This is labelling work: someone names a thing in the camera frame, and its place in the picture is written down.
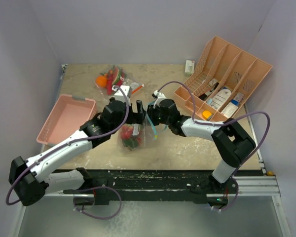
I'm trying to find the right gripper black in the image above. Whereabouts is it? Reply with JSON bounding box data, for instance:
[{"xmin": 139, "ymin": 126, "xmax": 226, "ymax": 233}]
[{"xmin": 143, "ymin": 104, "xmax": 171, "ymax": 126}]

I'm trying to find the zip bag with fake fruit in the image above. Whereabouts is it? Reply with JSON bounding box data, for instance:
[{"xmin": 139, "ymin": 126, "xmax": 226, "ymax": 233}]
[{"xmin": 117, "ymin": 114, "xmax": 168, "ymax": 151}]

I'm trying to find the pink plastic basket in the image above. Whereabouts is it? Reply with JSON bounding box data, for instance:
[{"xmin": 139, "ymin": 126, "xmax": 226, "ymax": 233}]
[{"xmin": 37, "ymin": 94, "xmax": 97, "ymax": 146}]

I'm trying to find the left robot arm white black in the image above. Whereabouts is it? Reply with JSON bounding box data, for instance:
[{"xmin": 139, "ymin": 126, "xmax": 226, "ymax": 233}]
[{"xmin": 5, "ymin": 98, "xmax": 146, "ymax": 206}]

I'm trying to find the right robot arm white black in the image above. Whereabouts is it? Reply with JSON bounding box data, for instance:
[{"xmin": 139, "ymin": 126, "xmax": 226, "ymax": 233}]
[{"xmin": 147, "ymin": 99, "xmax": 256, "ymax": 193}]

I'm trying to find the zip bag with orange watermelon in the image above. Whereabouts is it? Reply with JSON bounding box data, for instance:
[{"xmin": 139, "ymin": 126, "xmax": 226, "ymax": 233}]
[{"xmin": 94, "ymin": 65, "xmax": 145, "ymax": 99}]

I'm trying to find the yellow tape measure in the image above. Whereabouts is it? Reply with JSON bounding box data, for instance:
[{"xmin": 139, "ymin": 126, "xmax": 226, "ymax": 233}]
[{"xmin": 202, "ymin": 110, "xmax": 213, "ymax": 121}]

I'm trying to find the small white green box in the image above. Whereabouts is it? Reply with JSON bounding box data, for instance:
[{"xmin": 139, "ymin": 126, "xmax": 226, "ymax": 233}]
[{"xmin": 185, "ymin": 60, "xmax": 195, "ymax": 75}]

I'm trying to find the white medicine box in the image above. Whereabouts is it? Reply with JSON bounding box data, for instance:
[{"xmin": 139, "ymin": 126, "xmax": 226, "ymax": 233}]
[{"xmin": 221, "ymin": 102, "xmax": 238, "ymax": 118}]

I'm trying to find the orange desk organizer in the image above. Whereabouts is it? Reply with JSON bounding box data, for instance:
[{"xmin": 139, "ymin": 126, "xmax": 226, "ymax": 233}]
[{"xmin": 174, "ymin": 37, "xmax": 272, "ymax": 121}]

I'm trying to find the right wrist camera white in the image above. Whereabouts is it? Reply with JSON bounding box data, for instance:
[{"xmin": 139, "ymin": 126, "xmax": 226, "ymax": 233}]
[{"xmin": 152, "ymin": 90, "xmax": 166, "ymax": 108}]

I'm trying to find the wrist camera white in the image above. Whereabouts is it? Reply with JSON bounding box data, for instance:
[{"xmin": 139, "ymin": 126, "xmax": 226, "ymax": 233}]
[
  {"xmin": 112, "ymin": 85, "xmax": 132, "ymax": 102},
  {"xmin": 152, "ymin": 90, "xmax": 166, "ymax": 108}
]

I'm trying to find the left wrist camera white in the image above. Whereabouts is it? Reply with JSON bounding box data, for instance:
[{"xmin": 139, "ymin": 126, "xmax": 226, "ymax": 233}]
[{"xmin": 112, "ymin": 85, "xmax": 132, "ymax": 102}]

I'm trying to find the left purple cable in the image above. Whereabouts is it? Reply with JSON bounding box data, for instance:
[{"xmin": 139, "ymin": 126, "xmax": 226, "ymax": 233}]
[{"xmin": 5, "ymin": 85, "xmax": 130, "ymax": 205}]

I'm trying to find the purple cable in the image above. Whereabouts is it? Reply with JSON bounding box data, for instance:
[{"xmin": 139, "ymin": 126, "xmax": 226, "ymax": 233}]
[
  {"xmin": 157, "ymin": 81, "xmax": 271, "ymax": 178},
  {"xmin": 5, "ymin": 85, "xmax": 130, "ymax": 205}
]

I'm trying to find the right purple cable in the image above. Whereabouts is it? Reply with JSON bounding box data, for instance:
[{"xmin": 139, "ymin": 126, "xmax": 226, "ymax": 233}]
[{"xmin": 157, "ymin": 81, "xmax": 271, "ymax": 178}]

